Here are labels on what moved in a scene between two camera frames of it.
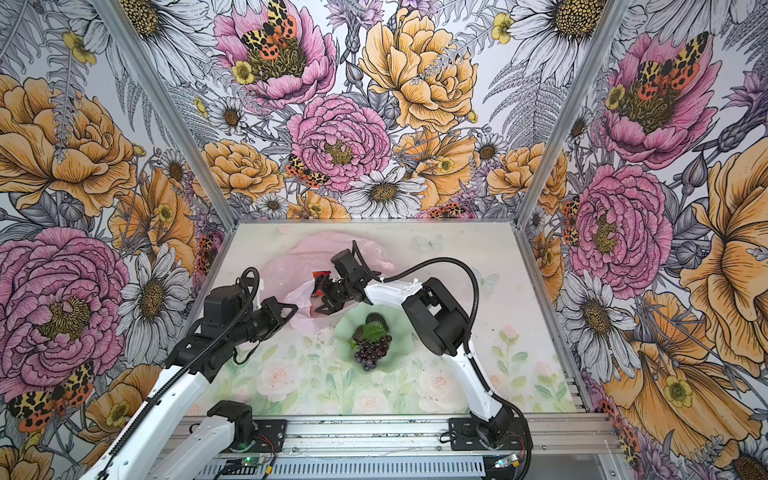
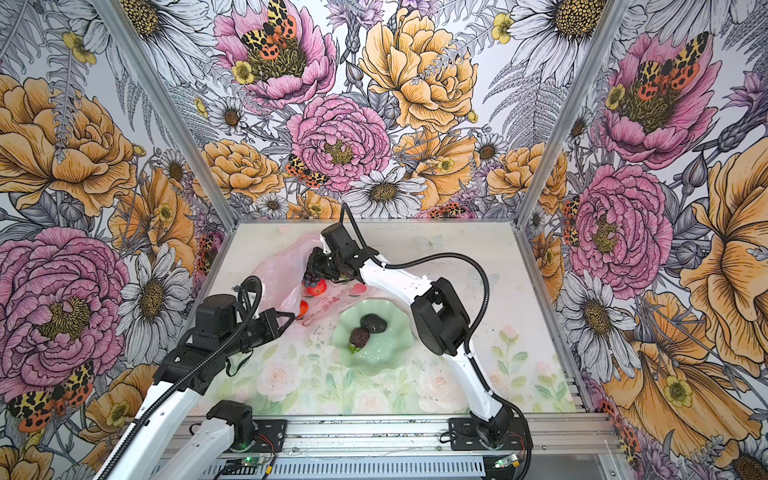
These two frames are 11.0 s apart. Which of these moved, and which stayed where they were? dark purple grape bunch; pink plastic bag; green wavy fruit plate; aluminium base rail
Moved: dark purple grape bunch
Stayed: pink plastic bag; aluminium base rail; green wavy fruit plate
